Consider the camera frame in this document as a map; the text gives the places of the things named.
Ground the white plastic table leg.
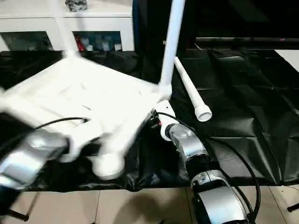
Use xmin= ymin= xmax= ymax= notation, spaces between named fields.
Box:
xmin=49 ymin=0 xmax=81 ymax=59
xmin=157 ymin=0 xmax=187 ymax=100
xmin=174 ymin=56 xmax=213 ymax=122

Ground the white plastic table top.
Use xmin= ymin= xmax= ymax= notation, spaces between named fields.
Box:
xmin=0 ymin=51 xmax=173 ymax=181

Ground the black mat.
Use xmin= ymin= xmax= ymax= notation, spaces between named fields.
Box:
xmin=0 ymin=49 xmax=299 ymax=193

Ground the white cabinet with glass doors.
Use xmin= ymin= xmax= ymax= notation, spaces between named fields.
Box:
xmin=0 ymin=0 xmax=135 ymax=52

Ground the dark long metal bar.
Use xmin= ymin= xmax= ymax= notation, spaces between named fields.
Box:
xmin=195 ymin=36 xmax=299 ymax=49

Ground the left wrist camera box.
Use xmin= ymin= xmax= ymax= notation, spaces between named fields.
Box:
xmin=59 ymin=134 xmax=99 ymax=164

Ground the black metal folding frame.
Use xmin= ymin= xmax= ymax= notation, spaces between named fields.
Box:
xmin=10 ymin=192 xmax=39 ymax=221

